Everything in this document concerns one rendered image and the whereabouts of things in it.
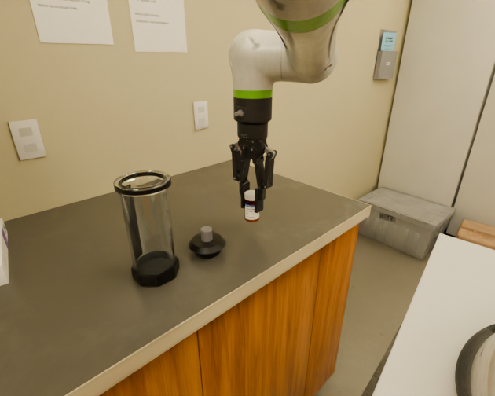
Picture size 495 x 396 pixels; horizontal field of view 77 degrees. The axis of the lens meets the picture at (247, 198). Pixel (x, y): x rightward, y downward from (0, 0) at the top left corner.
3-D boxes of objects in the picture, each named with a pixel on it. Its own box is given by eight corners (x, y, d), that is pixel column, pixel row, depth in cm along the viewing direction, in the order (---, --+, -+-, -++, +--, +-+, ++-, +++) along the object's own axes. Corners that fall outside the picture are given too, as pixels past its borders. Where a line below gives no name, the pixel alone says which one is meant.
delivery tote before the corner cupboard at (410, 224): (351, 233, 268) (357, 198, 255) (375, 218, 293) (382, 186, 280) (424, 265, 227) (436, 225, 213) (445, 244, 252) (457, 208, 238)
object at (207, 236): (181, 250, 78) (179, 227, 76) (211, 237, 84) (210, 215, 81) (203, 267, 72) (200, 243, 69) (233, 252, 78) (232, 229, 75)
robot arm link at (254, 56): (236, 31, 73) (221, 27, 64) (288, 30, 71) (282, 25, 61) (236, 93, 79) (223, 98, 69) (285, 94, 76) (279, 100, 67)
